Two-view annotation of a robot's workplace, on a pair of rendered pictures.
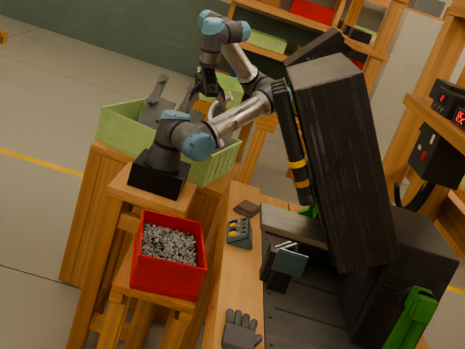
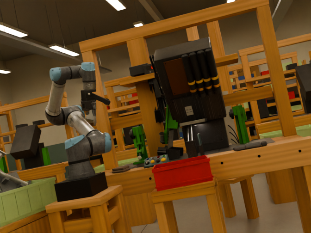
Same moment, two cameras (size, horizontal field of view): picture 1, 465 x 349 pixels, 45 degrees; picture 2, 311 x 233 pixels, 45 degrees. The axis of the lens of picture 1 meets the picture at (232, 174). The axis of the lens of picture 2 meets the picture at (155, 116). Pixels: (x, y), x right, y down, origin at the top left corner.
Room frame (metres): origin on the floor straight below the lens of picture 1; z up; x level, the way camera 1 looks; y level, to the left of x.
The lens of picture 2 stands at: (1.10, 2.17, 1.14)
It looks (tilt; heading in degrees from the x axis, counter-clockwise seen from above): 2 degrees up; 286
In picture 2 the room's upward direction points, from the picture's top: 12 degrees counter-clockwise
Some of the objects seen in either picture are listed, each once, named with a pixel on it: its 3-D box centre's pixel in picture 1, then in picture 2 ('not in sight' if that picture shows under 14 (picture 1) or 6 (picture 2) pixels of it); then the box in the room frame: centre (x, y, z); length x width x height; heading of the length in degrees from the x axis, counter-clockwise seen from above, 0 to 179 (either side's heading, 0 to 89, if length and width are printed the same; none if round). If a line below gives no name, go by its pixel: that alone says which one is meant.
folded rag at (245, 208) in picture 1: (247, 208); (121, 169); (2.06, -0.10, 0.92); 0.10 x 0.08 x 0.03; 161
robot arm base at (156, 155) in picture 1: (165, 153); (80, 168); (2.13, 0.29, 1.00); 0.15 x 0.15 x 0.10
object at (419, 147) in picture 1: (440, 154); (166, 86); (1.77, -0.61, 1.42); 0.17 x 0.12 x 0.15; 4
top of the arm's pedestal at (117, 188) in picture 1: (153, 189); (86, 198); (2.13, 0.29, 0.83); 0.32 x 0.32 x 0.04; 1
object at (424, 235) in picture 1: (390, 275); (203, 126); (1.54, -0.55, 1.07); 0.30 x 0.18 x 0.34; 4
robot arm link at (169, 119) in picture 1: (174, 127); (77, 147); (2.13, 0.28, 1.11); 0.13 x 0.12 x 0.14; 48
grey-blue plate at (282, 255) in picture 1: (286, 271); (200, 144); (1.54, -0.25, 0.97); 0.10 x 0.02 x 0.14; 94
